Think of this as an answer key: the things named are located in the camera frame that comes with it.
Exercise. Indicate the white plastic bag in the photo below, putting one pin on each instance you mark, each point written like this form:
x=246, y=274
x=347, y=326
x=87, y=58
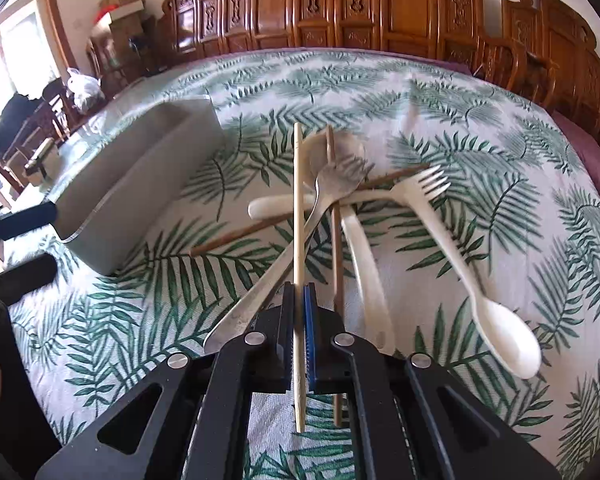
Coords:
x=85, y=87

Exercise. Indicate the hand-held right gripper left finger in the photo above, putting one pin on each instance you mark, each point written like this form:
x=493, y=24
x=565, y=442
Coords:
x=285, y=340

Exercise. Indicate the light wooden chopstick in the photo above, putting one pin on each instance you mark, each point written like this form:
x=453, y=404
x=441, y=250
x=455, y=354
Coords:
x=298, y=200

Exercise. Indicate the brown wooden chopstick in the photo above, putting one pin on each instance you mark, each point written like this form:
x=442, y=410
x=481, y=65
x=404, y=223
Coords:
x=336, y=250
x=230, y=237

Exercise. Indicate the metal fork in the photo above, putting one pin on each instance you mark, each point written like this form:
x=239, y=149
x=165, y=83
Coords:
x=260, y=295

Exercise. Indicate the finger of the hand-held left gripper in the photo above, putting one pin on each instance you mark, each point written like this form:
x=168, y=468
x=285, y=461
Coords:
x=25, y=221
x=22, y=277

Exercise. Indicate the grey rectangular container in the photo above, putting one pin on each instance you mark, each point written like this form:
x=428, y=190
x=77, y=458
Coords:
x=130, y=175

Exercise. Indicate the dark wooden chair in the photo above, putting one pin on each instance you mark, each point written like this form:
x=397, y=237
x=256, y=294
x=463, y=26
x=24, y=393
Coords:
x=30, y=120

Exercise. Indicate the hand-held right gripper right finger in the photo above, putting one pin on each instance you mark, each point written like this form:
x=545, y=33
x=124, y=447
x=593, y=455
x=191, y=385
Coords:
x=310, y=335

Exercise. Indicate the white plastic spoon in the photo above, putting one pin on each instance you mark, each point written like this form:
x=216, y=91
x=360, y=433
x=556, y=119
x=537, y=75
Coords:
x=510, y=342

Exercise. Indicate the white plastic fork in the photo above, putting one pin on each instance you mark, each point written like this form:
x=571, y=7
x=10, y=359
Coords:
x=270, y=206

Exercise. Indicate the row of carved wooden chairs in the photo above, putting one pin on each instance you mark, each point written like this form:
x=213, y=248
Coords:
x=405, y=5

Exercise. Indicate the leaf print tablecloth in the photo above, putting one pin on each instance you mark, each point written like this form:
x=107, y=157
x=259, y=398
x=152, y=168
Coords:
x=480, y=125

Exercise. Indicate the white flat box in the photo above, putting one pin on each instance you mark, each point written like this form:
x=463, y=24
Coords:
x=120, y=11

